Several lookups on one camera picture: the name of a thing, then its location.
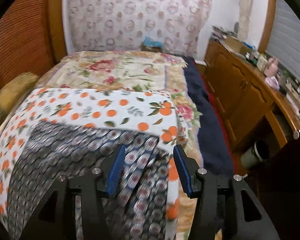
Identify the patterned white curtain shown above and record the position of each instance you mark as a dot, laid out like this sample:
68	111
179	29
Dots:
140	17

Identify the blue packet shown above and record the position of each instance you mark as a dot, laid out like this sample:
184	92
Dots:
151	43

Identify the black chair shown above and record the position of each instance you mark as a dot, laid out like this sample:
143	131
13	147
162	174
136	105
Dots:
285	192

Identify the yellow plush pillow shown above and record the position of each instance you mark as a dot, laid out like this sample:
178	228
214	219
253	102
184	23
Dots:
12	92

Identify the row of small bottles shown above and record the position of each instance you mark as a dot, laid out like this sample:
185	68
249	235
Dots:
256	58

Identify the navy blue blanket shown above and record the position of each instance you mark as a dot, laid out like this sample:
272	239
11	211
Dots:
210	130

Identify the white orange print sheet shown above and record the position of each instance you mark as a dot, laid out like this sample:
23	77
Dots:
102	105

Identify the beige curtain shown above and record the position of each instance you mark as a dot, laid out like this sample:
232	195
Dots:
246	10

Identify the navy medallion print satin garment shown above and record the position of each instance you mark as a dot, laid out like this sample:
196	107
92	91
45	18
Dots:
65	155

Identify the brown wooden wardrobe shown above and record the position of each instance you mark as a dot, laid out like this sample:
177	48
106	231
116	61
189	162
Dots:
22	30

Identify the red bed sheet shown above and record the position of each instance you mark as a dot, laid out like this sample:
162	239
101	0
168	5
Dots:
236	165

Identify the grey waste bin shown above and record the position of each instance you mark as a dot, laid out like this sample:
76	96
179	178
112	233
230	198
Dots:
252	156

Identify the grey window blind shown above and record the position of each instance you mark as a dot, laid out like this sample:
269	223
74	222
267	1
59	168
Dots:
290	37

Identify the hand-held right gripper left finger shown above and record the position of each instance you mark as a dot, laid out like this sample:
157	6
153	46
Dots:
116	171

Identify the cardboard box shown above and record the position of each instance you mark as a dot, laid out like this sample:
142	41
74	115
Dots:
236	45

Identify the beige floral blanket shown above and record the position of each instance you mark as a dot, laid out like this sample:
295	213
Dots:
115	67

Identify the pink plush toy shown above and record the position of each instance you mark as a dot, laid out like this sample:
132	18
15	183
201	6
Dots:
271	67

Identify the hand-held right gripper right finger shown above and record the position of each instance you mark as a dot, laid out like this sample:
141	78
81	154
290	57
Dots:
183	176

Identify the brown wooden cabinet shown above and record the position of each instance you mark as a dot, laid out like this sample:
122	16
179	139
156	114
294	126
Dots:
240	87

